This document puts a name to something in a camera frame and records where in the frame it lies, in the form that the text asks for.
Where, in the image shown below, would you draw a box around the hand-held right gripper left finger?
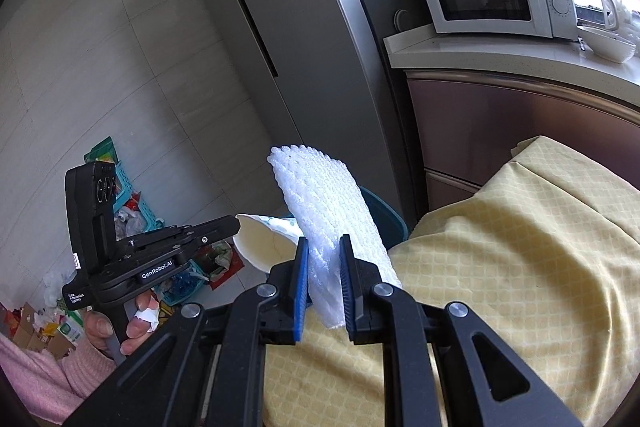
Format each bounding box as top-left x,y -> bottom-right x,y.
65,236 -> 310,427

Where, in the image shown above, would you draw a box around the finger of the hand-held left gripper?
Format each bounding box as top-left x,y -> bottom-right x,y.
172,227 -> 242,254
165,215 -> 240,237

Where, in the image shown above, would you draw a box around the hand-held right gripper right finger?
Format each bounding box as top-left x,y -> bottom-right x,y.
339,234 -> 583,427

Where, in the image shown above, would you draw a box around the crushed printed paper cup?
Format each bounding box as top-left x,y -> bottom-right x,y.
234,213 -> 306,278

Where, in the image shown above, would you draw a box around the blue plastic bin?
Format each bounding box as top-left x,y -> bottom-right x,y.
285,184 -> 408,253

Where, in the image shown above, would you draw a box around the white foam net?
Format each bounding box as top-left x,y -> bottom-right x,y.
267,144 -> 403,330

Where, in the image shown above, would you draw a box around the person's left forearm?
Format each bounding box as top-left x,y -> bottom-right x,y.
0,332 -> 121,423

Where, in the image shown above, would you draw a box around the person's left hand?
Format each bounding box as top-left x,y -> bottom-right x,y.
82,292 -> 162,358

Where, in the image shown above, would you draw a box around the colourful snack packet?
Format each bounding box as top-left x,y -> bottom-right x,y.
200,242 -> 246,290

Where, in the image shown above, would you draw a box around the teal plastic basket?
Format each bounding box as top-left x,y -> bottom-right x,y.
114,159 -> 236,308

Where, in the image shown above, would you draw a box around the white plastic bag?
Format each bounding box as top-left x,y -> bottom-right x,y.
42,269 -> 76,308

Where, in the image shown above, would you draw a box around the green packet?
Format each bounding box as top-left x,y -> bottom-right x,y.
82,136 -> 121,168

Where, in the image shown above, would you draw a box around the cardboard box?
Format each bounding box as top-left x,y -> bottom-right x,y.
0,302 -> 86,360

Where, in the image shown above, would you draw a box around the yellow tablecloth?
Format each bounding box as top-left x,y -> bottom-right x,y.
262,135 -> 640,427

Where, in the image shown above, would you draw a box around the grey refrigerator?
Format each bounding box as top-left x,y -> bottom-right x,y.
185,0 -> 426,228

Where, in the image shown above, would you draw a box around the brown base cabinets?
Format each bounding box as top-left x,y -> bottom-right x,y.
405,69 -> 640,228

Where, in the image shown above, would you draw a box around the white kitchen countertop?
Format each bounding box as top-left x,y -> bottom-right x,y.
383,24 -> 640,85

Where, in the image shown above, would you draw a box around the large white bowl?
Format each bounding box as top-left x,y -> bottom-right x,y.
577,26 -> 637,64

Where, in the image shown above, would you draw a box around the clear plastic bags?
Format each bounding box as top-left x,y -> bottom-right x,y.
607,0 -> 640,35

